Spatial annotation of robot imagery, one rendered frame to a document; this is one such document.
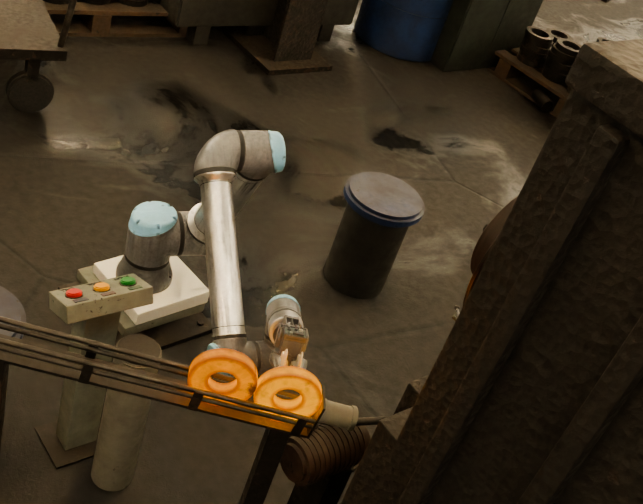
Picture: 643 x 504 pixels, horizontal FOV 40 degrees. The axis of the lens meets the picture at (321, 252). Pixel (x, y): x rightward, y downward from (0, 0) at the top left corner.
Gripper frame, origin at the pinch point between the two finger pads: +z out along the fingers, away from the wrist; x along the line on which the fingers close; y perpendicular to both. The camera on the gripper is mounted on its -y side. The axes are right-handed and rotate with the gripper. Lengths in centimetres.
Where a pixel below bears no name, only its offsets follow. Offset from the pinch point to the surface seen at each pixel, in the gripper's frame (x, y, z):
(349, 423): 15.2, -6.1, 5.1
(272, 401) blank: -3.5, -4.2, 4.7
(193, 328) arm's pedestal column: -18, -39, -103
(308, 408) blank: 5.0, -4.4, 4.7
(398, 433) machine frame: 18.7, 6.8, 29.2
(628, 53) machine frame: 23, 90, 60
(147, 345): -33.1, -11.8, -27.3
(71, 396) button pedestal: -50, -38, -40
